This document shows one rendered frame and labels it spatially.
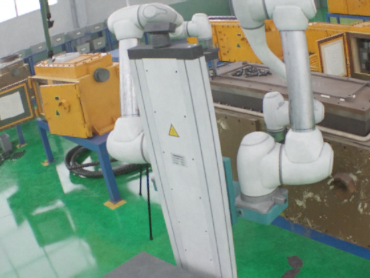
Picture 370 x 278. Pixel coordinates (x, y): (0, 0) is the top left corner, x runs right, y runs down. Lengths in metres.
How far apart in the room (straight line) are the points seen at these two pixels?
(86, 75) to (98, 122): 0.51
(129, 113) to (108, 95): 2.42
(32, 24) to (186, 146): 9.59
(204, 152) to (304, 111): 0.40
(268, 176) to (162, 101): 0.47
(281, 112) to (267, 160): 0.33
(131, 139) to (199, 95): 0.60
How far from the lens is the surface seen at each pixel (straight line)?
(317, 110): 1.83
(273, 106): 1.84
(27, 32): 10.94
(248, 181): 1.62
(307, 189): 2.19
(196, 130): 1.53
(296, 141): 1.54
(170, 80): 1.54
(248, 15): 1.55
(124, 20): 2.03
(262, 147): 1.57
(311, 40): 8.97
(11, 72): 6.96
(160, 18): 1.96
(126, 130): 1.98
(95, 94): 4.33
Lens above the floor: 2.03
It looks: 22 degrees down
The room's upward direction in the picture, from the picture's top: 11 degrees counter-clockwise
